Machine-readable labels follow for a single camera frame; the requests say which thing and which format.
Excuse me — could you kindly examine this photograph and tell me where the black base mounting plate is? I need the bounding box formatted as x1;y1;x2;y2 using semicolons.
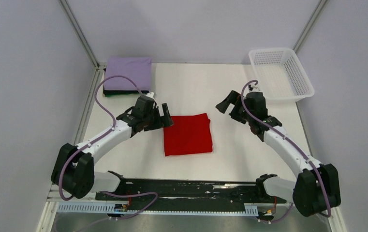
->
94;178;287;213

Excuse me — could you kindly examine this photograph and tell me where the left aluminium frame post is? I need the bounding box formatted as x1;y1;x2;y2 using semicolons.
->
58;0;100;69

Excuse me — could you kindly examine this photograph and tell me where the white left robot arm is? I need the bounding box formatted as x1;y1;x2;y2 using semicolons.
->
51;93;174;200

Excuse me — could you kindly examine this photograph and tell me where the black folded t shirt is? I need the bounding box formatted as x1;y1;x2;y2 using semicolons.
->
103;89;148;97

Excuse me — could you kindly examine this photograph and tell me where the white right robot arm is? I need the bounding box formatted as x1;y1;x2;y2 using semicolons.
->
216;90;341;217

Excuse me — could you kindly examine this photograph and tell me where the aluminium frame post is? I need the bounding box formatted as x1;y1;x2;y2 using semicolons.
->
293;0;329;54
58;0;100;69

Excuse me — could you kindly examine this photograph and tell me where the right aluminium frame post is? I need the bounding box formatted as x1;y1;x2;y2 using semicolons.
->
293;0;329;54

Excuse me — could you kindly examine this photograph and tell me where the red t shirt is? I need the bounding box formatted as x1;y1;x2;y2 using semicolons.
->
163;113;213;157

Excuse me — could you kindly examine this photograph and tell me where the white plastic basket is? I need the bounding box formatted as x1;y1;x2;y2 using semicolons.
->
249;47;315;104

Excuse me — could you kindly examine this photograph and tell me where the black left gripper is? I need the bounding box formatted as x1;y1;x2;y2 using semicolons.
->
143;103;174;131

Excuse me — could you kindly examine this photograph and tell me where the white slotted cable duct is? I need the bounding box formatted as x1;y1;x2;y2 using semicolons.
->
56;202;259;216

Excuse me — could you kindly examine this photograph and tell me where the aluminium front rail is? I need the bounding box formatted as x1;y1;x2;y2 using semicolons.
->
46;180;339;206

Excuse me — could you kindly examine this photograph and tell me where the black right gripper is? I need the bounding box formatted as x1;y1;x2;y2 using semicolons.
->
216;90;253;124

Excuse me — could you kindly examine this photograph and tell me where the lavender folded t shirt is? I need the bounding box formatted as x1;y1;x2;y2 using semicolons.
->
103;56;152;92

